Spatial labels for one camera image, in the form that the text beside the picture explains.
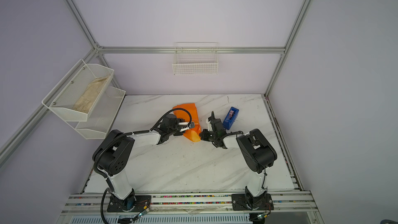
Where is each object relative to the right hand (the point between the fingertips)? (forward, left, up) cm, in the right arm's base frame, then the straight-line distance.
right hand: (196, 135), depth 95 cm
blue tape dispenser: (+12, -23, +2) cm, 26 cm away
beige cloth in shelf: (+6, +55, +28) cm, 62 cm away
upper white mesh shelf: (+8, +60, +30) cm, 67 cm away
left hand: (+8, +9, +3) cm, 13 cm away
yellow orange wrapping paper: (+2, +2, -2) cm, 4 cm away
